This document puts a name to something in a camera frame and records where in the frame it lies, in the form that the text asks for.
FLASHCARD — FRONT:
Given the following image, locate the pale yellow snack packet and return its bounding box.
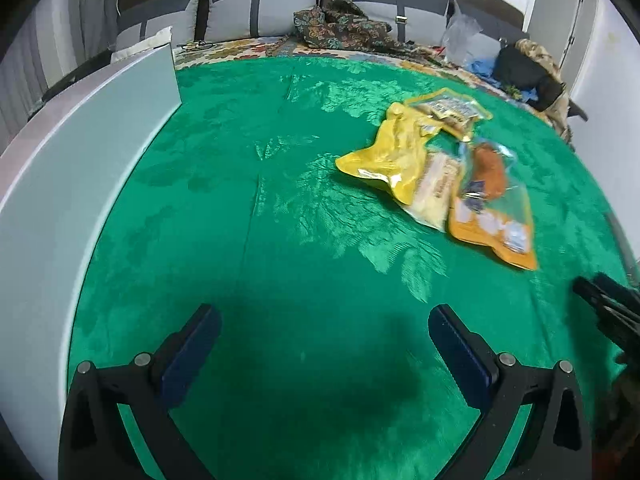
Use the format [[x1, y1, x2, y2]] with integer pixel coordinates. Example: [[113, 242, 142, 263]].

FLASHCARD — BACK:
[[402, 149, 463, 233]]

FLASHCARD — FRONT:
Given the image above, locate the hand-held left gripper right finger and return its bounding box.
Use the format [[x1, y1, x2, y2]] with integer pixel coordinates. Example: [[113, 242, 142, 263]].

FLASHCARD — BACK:
[[429, 304, 593, 480]]

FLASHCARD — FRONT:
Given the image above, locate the green patterned blanket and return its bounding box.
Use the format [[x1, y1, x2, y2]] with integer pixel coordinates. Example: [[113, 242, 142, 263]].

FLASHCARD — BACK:
[[67, 54, 640, 480]]

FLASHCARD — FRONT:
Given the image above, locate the orange drumstick snack packet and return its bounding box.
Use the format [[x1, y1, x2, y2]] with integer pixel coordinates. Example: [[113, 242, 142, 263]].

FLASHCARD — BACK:
[[446, 136, 540, 272]]

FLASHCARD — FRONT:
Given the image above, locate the yellow foil snack packet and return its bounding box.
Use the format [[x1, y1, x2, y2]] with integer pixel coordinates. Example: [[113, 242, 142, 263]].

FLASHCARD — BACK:
[[334, 101, 441, 206]]

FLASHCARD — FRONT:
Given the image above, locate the yellow-bordered clear peanut packet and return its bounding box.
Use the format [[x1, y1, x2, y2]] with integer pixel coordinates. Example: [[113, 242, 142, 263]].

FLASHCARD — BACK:
[[404, 86, 494, 142]]

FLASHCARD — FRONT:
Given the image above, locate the grey white strapped cushion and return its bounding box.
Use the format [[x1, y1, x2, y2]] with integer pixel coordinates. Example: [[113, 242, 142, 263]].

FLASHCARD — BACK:
[[205, 0, 326, 42], [116, 0, 207, 52], [338, 0, 452, 44], [451, 0, 532, 57]]

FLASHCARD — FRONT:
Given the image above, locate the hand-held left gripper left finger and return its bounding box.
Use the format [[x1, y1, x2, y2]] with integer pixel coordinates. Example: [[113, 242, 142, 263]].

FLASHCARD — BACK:
[[57, 304, 222, 480]]

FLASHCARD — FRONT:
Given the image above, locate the black bag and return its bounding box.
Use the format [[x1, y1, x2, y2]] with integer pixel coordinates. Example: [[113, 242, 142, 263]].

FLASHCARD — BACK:
[[492, 45, 564, 107]]

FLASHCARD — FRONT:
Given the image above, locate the white door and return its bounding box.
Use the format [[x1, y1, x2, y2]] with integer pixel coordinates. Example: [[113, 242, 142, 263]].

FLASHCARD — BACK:
[[524, 0, 602, 107]]

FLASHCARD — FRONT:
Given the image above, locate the grey curtain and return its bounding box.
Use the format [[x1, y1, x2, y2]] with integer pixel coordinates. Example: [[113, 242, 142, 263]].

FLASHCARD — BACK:
[[0, 0, 122, 131]]

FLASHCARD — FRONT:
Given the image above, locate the black chair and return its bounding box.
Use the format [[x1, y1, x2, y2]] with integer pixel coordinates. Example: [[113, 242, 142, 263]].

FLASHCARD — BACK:
[[564, 99, 592, 124]]

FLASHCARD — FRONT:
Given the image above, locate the dark floral crumpled blanket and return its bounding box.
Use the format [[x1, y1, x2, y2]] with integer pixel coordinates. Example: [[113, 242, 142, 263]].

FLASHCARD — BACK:
[[292, 0, 417, 54]]

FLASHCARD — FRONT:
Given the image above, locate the white cardboard box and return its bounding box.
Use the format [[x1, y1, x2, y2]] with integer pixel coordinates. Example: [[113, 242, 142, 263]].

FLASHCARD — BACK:
[[0, 42, 182, 480]]

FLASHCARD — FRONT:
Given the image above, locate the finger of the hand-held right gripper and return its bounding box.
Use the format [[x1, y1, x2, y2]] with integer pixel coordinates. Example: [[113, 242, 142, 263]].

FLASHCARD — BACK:
[[572, 273, 640, 356]]

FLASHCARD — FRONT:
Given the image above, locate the clear plastic bag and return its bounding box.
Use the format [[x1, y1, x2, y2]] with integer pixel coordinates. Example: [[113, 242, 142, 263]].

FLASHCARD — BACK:
[[439, 2, 484, 64]]

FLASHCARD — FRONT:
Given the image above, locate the dark cloth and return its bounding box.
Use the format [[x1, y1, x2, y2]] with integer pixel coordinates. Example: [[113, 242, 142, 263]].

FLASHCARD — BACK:
[[42, 50, 114, 107]]

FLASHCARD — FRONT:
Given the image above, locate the blue cloth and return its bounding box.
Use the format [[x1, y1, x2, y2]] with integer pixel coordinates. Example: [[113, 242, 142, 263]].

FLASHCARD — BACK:
[[465, 57, 539, 102]]

